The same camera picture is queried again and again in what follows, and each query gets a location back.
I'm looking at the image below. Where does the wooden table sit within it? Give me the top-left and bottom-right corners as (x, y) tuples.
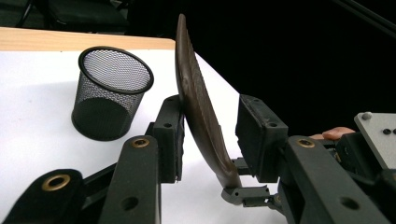
(0, 26), (177, 52)

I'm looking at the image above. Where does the black folding chair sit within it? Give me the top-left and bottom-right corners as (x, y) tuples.
(15, 0), (129, 35)

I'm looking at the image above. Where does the black mesh cup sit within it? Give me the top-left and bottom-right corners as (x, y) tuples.
(71, 46), (155, 142)

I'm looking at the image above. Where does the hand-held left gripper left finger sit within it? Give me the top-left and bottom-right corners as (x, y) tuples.
(145, 94), (187, 185)

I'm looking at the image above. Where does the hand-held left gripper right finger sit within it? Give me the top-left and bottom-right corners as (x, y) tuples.
(234, 93), (290, 184)

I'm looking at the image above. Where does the black metal stand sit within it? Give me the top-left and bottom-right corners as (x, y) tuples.
(332, 0), (396, 39)

